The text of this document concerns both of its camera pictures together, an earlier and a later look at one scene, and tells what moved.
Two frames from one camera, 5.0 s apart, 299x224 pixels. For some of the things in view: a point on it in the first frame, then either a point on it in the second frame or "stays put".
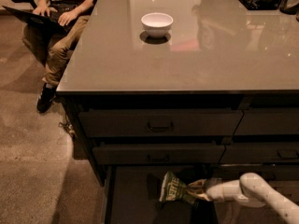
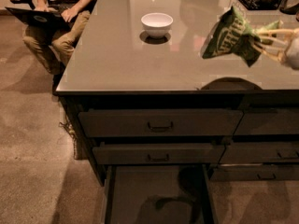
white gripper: (215, 191) -> (292, 52)
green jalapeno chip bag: (174, 189) -> (233, 35)
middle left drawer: (158, 154) stays put
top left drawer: (159, 122) stays put
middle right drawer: (260, 153) stays put
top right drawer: (268, 121) stays put
